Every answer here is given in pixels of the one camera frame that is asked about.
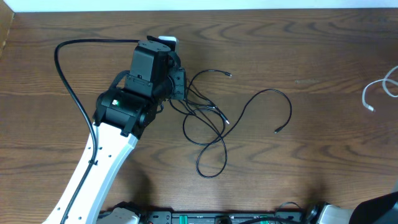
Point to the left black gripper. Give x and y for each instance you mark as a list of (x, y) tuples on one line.
[(180, 80)]

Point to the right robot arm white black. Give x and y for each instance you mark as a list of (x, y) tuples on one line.
[(380, 210)]

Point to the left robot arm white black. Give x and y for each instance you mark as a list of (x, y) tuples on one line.
[(122, 113)]

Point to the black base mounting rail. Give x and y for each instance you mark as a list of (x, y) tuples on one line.
[(128, 212)]

